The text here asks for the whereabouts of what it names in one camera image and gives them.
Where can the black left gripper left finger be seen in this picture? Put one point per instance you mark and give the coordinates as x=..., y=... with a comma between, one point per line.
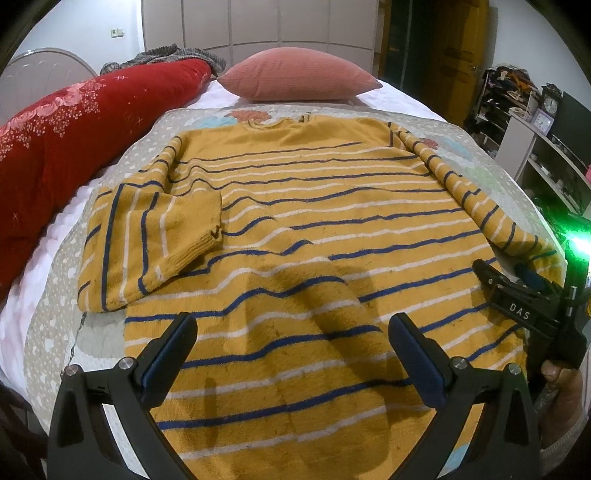
x=81, y=444

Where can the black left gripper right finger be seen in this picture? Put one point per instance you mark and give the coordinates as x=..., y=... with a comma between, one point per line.
x=505, y=444

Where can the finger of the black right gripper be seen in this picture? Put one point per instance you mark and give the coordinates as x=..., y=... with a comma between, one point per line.
x=491, y=278

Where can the yellow striped knit sweater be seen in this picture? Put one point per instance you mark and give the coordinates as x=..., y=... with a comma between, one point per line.
x=295, y=258

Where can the right hand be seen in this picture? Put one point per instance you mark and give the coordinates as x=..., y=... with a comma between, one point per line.
x=566, y=408

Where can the patchwork heart quilt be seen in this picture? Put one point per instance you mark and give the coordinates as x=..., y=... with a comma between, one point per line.
x=69, y=295

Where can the white shelf unit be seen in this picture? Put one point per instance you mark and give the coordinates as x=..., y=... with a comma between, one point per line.
x=536, y=163

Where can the purple alarm clock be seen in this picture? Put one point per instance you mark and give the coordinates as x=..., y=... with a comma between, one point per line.
x=542, y=121

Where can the black television screen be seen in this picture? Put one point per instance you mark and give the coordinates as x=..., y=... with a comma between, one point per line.
x=572, y=127

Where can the cluttered dark rack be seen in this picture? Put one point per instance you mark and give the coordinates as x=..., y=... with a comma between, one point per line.
x=504, y=87

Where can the dark analog clock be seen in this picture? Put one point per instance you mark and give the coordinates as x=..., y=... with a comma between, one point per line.
x=551, y=99

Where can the brown wooden door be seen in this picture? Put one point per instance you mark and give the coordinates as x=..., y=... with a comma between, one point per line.
x=457, y=57

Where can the pink pillow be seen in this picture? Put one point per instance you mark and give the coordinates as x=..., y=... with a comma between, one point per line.
x=286, y=74

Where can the red floral rolled duvet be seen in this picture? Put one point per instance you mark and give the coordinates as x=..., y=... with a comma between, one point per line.
x=56, y=145

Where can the grey knitted blanket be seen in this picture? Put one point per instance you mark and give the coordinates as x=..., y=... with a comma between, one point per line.
x=168, y=54

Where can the beige wardrobe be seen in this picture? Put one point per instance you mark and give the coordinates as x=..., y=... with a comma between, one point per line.
x=237, y=29

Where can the white bed headboard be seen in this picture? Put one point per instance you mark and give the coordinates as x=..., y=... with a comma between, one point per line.
x=37, y=73

